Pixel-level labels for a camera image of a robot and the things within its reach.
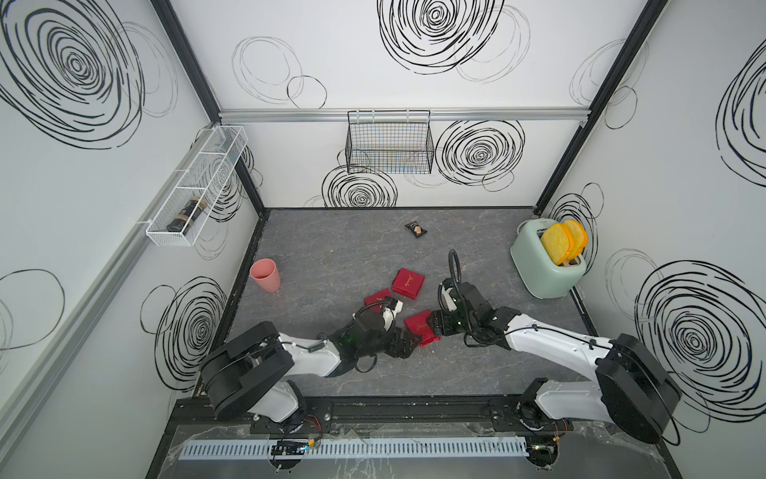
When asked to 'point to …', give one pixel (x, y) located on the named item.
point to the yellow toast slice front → (557, 240)
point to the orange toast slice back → (579, 239)
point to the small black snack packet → (416, 229)
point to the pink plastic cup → (264, 271)
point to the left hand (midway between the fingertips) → (411, 336)
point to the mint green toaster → (550, 279)
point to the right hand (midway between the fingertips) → (437, 319)
